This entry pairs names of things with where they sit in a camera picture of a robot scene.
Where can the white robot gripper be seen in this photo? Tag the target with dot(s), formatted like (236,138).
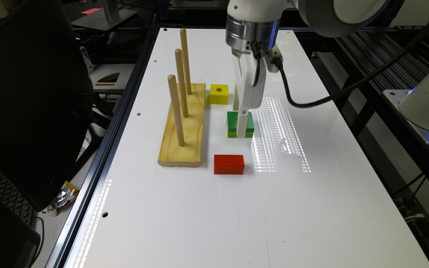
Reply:
(250,77)

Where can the green wooden block with hole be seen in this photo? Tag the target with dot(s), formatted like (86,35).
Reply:
(232,119)

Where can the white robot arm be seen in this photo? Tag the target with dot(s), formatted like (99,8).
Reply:
(251,31)

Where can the yellow wooden block with hole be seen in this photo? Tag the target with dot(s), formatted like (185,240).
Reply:
(219,94)

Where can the red wooden block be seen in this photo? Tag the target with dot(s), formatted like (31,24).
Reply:
(229,164)

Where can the front wooden peg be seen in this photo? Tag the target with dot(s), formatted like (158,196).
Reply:
(172,84)

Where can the wooden peg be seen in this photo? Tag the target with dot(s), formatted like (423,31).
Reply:
(185,58)
(181,82)
(172,84)

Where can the middle wooden peg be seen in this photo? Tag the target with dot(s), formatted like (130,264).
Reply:
(181,82)

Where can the wooden peg base board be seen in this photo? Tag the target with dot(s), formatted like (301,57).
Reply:
(189,155)

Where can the rear wooden peg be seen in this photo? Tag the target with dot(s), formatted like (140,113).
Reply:
(185,58)

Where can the grey monitor stand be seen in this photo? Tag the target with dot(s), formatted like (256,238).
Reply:
(110,16)

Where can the pink sticky note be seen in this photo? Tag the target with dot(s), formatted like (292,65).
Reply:
(91,11)

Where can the crumpled foil wrapper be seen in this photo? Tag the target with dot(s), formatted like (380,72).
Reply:
(67,193)

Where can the black monitor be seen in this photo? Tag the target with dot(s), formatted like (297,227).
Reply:
(45,99)

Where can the black keyboard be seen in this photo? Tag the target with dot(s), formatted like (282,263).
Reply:
(13,199)

